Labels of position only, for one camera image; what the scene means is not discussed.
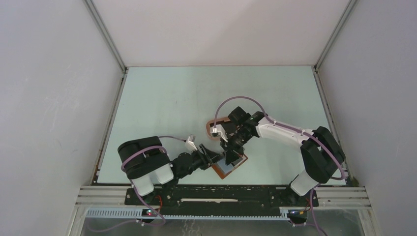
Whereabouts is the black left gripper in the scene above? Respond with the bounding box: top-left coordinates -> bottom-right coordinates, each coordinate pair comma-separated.
178,143 -> 224,178

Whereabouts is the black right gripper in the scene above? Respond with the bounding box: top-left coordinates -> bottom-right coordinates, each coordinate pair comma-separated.
220,129 -> 253,166

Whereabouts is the brown leather card holder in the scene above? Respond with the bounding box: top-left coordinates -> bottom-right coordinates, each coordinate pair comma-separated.
212,155 -> 248,179

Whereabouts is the pink oval plastic tray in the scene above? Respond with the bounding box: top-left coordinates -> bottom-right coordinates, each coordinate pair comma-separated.
206,117 -> 233,141

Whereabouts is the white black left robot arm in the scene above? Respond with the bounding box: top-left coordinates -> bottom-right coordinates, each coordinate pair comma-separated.
118,135 -> 224,205

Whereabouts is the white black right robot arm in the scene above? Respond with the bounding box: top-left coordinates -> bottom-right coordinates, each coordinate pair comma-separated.
210,107 -> 345,206

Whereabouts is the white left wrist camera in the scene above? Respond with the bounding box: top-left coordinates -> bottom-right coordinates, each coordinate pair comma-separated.
185,134 -> 198,152

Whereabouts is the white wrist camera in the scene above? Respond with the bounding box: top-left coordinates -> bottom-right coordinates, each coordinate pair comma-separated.
210,124 -> 228,142
185,134 -> 198,152

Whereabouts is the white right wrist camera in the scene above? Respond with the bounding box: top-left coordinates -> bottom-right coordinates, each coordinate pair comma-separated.
210,124 -> 228,142

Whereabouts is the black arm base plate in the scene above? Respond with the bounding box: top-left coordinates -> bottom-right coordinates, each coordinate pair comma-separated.
124,184 -> 319,217

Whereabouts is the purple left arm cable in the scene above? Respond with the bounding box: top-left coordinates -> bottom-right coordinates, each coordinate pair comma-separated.
86,135 -> 191,234

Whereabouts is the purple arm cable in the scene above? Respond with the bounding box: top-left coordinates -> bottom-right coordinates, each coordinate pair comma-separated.
213,96 -> 347,236
86,135 -> 191,234

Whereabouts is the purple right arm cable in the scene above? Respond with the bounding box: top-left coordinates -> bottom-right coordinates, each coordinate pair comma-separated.
213,96 -> 347,236

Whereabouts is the aluminium frame rail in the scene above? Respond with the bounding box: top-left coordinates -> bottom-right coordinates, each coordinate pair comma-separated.
75,185 -> 371,220

